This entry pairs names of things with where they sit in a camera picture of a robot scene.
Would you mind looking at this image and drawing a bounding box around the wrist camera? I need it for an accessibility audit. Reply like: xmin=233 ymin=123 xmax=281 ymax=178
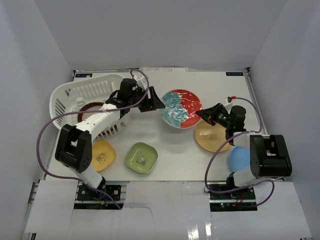
xmin=133 ymin=75 xmax=147 ymax=89
xmin=224 ymin=96 xmax=235 ymax=109

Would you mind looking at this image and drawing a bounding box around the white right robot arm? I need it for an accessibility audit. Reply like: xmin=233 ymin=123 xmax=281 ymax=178
xmin=196 ymin=103 xmax=293 ymax=200

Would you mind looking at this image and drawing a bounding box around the green square panda dish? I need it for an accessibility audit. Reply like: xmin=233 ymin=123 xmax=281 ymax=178
xmin=124 ymin=142 xmax=159 ymax=174

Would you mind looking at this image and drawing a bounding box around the light blue plate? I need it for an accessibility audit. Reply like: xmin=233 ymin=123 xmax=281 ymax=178
xmin=229 ymin=146 xmax=250 ymax=172

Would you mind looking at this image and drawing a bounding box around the pale orange round plate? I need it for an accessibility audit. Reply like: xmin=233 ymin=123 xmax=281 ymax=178
xmin=194 ymin=121 xmax=226 ymax=153

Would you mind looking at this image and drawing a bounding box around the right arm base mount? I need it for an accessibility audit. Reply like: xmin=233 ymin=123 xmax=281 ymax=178
xmin=203 ymin=187 xmax=258 ymax=213

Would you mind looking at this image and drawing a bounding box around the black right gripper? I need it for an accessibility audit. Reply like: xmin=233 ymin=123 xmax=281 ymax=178
xmin=196 ymin=102 xmax=233 ymax=129

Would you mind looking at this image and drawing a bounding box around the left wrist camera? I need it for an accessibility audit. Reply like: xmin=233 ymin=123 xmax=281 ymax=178
xmin=133 ymin=75 xmax=147 ymax=89

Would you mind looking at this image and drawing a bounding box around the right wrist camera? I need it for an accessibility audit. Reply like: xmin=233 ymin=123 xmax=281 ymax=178
xmin=224 ymin=96 xmax=235 ymax=109

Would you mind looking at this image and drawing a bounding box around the red and teal floral plate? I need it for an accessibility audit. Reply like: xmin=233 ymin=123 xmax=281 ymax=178
xmin=160 ymin=89 xmax=203 ymax=129

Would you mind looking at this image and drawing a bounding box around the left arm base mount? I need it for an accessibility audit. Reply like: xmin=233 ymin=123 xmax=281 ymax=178
xmin=74 ymin=184 xmax=126 ymax=210

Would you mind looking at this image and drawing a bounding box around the dark red rimmed plate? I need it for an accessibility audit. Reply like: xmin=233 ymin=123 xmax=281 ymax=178
xmin=77 ymin=102 xmax=104 ymax=123

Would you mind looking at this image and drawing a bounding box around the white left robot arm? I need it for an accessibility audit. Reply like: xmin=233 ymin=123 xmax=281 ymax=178
xmin=54 ymin=76 xmax=165 ymax=200

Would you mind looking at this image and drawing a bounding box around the yellow square panda dish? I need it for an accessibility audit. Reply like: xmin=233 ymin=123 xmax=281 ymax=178
xmin=91 ymin=140 xmax=116 ymax=172

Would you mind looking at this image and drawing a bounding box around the white plastic dish bin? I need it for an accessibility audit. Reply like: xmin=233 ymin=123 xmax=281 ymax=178
xmin=49 ymin=73 xmax=133 ymax=141

